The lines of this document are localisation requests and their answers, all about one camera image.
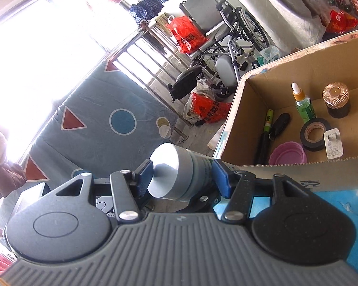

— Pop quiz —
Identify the grey white curtain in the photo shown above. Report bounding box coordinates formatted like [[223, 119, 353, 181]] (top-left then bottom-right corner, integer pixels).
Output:
[[227, 0, 329, 51]]

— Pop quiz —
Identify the black key fob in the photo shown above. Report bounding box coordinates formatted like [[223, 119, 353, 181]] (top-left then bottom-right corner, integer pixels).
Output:
[[268, 112, 291, 140]]

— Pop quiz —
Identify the blue checkered shirt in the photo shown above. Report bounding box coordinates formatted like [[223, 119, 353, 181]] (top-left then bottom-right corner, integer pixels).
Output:
[[130, 0, 169, 27]]

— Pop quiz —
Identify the brown cardboard box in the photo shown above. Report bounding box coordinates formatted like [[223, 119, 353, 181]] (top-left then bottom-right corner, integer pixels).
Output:
[[212, 25, 358, 191]]

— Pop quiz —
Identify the green dropper bottle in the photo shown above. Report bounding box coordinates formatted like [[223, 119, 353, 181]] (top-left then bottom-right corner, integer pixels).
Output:
[[291, 82, 317, 124]]

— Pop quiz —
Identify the dark red cloth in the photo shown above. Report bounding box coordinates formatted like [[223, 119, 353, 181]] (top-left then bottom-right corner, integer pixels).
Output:
[[0, 156, 27, 206]]

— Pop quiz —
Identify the blue grey printed mattress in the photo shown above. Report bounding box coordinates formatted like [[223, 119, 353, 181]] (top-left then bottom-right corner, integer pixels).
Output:
[[0, 62, 179, 215]]

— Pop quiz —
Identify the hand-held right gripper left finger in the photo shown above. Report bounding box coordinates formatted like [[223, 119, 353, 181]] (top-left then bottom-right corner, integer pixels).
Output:
[[55, 158, 154, 223]]

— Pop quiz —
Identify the purple plastic lid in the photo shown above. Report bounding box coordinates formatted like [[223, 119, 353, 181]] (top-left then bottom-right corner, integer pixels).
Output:
[[268, 142, 307, 166]]

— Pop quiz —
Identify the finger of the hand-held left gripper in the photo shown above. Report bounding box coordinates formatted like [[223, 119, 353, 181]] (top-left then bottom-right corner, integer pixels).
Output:
[[187, 194, 219, 213]]

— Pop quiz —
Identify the white vitamin bottle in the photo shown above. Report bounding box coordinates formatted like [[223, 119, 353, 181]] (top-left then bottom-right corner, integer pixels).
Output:
[[147, 142, 214, 201]]

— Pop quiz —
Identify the red plastic bag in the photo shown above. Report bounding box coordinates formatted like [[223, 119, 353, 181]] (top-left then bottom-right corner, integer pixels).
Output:
[[191, 91, 233, 124], [167, 15, 208, 54], [325, 9, 358, 35]]

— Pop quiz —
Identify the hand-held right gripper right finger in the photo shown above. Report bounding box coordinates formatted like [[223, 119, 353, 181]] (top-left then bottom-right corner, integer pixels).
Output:
[[212, 158, 312, 223]]

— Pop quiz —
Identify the folding wheelchair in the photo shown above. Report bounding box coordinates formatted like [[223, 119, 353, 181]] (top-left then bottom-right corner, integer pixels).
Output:
[[167, 0, 270, 102]]

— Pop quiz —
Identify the green white plastic bag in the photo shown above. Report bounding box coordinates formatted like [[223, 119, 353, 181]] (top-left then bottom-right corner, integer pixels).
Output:
[[252, 46, 279, 67]]

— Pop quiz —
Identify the metal railing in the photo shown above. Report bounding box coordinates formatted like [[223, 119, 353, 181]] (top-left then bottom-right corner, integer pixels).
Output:
[[107, 21, 197, 138]]

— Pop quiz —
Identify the black cosmetic tube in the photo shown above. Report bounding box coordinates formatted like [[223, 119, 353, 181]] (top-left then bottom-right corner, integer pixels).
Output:
[[254, 133, 272, 166]]

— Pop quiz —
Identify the white charger plug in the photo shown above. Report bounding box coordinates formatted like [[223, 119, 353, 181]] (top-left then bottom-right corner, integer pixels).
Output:
[[323, 128, 345, 160]]

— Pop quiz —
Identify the black electrical tape roll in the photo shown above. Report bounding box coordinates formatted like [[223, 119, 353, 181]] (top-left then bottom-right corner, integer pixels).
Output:
[[300, 117, 337, 152]]

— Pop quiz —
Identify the dark jar copper lid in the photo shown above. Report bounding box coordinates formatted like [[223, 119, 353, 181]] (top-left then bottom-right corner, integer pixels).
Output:
[[322, 81, 352, 119]]

